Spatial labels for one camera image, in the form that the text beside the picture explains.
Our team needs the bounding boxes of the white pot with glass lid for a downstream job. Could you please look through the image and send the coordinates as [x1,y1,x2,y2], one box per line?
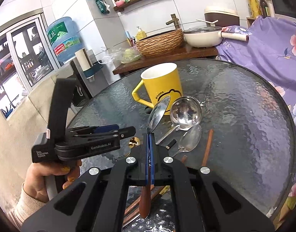
[183,25,250,48]

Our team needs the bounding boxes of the wicker basin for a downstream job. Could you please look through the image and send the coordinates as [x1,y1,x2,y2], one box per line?
[135,28,185,57]

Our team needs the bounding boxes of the brown glass bottle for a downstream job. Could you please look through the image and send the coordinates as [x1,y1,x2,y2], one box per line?
[257,0,269,19]

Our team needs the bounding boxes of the yellow mug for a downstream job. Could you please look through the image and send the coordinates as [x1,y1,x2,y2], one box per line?
[132,62,183,115]

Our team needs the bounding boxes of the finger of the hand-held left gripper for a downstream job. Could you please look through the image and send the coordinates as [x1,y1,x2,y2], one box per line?
[66,124,120,134]
[73,126,136,142]

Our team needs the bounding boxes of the plain steel spoon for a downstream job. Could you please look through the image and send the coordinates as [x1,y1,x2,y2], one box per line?
[172,125,202,158]

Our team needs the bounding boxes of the teal and white tray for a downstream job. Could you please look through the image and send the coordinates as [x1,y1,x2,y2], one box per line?
[82,60,103,82]

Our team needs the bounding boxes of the white microwave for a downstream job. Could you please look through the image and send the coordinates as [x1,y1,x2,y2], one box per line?
[268,0,296,21]

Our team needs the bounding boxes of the window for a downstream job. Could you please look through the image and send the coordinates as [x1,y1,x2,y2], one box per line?
[0,12,60,120]

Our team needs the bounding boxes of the bronze faucet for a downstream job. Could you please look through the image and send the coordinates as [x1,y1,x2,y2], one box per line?
[165,14,180,30]

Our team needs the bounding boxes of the yellow soap bottle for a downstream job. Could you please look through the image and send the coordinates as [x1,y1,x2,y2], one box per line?
[136,26,148,41]

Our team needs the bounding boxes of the clear plastic bag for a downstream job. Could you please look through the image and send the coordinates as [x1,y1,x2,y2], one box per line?
[99,45,144,65]

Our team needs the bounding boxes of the white rice spoon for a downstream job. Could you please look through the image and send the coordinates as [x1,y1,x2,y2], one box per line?
[195,19,219,26]

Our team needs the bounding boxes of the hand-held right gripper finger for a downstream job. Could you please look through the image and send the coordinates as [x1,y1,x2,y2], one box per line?
[21,133,150,232]
[151,134,276,232]

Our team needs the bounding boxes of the person's left hand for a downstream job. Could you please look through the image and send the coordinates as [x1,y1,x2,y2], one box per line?
[23,160,82,200]

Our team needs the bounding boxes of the white and brown rice cooker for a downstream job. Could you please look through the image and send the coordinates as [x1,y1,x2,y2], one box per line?
[204,6,240,29]

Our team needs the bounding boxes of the person's left forearm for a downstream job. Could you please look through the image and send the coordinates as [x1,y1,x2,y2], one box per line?
[8,183,46,231]

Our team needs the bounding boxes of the blue water jug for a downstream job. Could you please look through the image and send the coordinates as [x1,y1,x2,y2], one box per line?
[46,17,81,63]

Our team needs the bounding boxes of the steel ladle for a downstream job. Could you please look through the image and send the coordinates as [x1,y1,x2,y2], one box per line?
[156,96,202,145]

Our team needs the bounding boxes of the water dispenser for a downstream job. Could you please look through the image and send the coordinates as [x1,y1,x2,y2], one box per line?
[70,53,110,107]

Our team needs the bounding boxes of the white cylinder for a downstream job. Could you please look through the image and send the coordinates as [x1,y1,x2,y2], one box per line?
[75,49,91,71]

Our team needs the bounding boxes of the green packet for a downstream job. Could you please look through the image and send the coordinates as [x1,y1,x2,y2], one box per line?
[94,0,112,15]

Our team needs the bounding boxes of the wooden-handled steel spoon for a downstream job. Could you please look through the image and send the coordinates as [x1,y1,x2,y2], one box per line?
[140,96,172,219]

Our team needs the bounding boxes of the purple floral cloth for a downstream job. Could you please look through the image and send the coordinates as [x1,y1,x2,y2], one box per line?
[214,15,296,214]

